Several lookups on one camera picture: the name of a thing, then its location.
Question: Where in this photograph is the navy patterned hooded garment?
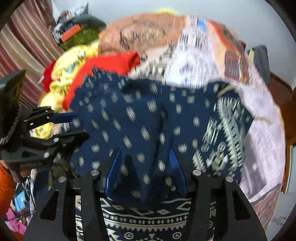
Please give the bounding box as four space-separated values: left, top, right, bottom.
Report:
46 68 273 241

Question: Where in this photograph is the orange left sleeve forearm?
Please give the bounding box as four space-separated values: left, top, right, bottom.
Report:
0 160 16 218

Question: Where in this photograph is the pile of clutter clothes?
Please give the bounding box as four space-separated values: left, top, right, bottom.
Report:
52 3 106 43

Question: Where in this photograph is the person's left hand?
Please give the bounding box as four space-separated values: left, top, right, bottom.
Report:
1 160 31 183

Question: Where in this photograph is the red plush garment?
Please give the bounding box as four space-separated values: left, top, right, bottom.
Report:
41 60 56 93

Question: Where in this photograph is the yellow cartoon blanket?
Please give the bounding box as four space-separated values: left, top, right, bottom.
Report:
30 39 100 140

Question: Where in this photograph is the red folded garment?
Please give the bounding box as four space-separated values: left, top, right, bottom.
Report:
62 52 140 110

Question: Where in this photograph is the striped red beige curtain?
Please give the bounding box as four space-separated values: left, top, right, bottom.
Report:
1 1 63 107

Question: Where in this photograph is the orange shoe box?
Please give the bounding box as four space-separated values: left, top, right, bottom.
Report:
61 24 82 42

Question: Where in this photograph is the newspaper print bed blanket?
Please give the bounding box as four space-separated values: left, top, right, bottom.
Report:
98 13 285 228

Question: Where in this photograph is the yellow foam bed headrest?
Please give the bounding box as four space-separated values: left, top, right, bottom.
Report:
157 9 178 16

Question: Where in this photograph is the dark blue bag on floor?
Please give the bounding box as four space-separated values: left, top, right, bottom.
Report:
247 45 270 85

